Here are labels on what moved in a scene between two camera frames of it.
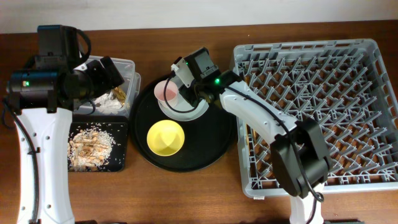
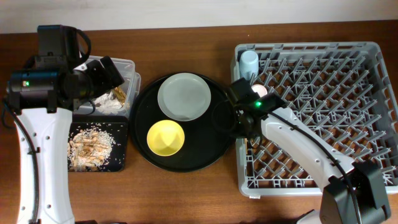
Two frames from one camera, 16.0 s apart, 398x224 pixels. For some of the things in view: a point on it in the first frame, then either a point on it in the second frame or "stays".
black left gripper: (107, 82) stays
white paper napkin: (106, 101) stays
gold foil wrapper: (119, 94) stays
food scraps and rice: (88, 149) stays
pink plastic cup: (171, 93) to (260, 89)
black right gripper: (193, 98) to (242, 133)
